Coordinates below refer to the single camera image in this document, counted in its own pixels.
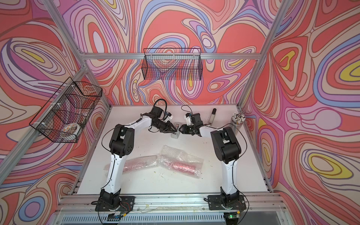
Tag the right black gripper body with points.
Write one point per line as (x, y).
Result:
(194, 126)

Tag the left black wire basket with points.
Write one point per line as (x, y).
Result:
(73, 102)

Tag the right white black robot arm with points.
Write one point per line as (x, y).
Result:
(227, 150)

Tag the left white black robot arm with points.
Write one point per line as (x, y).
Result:
(122, 143)

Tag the aluminium front rail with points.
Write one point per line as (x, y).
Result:
(175, 209)

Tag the black wire basket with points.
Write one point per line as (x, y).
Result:
(73, 102)
(172, 64)

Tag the back black wire basket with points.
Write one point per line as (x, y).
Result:
(172, 64)

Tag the silver black marker tube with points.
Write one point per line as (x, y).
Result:
(212, 116)

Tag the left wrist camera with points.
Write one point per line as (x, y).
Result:
(168, 116)

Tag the grey tape dispenser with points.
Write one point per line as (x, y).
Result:
(176, 134)

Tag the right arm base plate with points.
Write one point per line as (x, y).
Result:
(218, 202)

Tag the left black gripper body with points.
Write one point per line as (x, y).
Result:
(161, 125)

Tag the metal cup of pencils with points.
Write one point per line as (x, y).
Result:
(237, 120)

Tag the bubble wrap sheet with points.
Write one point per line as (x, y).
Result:
(153, 158)
(179, 161)

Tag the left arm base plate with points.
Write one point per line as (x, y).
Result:
(115, 204)

